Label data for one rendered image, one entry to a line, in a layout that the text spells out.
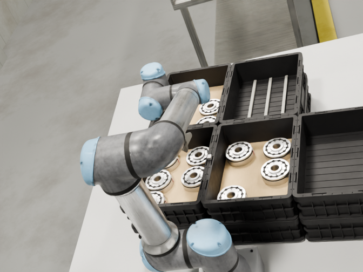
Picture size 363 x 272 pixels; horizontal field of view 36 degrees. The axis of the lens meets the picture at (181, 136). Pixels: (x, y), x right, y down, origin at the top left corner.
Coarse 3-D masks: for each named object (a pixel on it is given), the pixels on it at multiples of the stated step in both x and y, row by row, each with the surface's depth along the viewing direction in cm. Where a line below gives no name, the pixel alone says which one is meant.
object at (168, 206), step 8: (192, 128) 211; (200, 128) 210; (216, 128) 207; (208, 152) 198; (208, 160) 195; (200, 184) 187; (200, 192) 184; (200, 200) 182; (120, 208) 191; (160, 208) 186; (168, 208) 185; (176, 208) 184; (184, 208) 183; (192, 208) 182
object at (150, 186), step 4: (160, 172) 209; (164, 172) 209; (168, 172) 207; (152, 176) 209; (164, 176) 206; (168, 176) 206; (148, 180) 208; (164, 180) 205; (168, 180) 204; (148, 184) 207; (152, 184) 206; (156, 184) 205; (160, 184) 204; (164, 184) 204; (148, 188) 205; (152, 188) 204; (156, 188) 203; (160, 188) 203
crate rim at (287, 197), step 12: (252, 120) 203; (264, 120) 201; (216, 132) 205; (216, 144) 200; (288, 180) 175; (204, 192) 183; (288, 192) 171; (204, 204) 180; (216, 204) 179; (228, 204) 177; (240, 204) 176; (252, 204) 175; (264, 204) 174
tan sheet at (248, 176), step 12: (252, 144) 209; (264, 144) 207; (264, 156) 202; (228, 168) 203; (240, 168) 201; (252, 168) 199; (228, 180) 198; (240, 180) 196; (252, 180) 195; (252, 192) 190; (264, 192) 188; (276, 192) 187
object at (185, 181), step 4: (192, 168) 205; (196, 168) 204; (200, 168) 203; (184, 172) 205; (188, 172) 204; (200, 172) 202; (184, 176) 203; (200, 176) 200; (184, 180) 202; (188, 180) 201; (196, 180) 199; (200, 180) 199; (184, 184) 200; (188, 184) 200; (192, 184) 198; (196, 184) 198
